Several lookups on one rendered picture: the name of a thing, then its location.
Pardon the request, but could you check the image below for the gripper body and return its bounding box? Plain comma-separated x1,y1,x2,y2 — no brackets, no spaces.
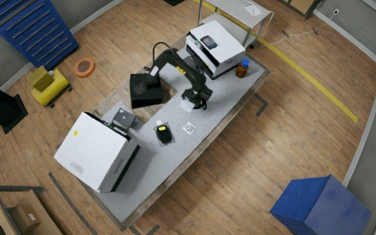
183,88,201,106

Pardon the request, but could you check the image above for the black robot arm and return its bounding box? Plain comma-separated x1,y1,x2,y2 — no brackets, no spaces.
133,48,213,101

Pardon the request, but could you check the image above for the brown bottle with blue cap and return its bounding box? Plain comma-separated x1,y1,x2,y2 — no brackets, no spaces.
235,59,249,79

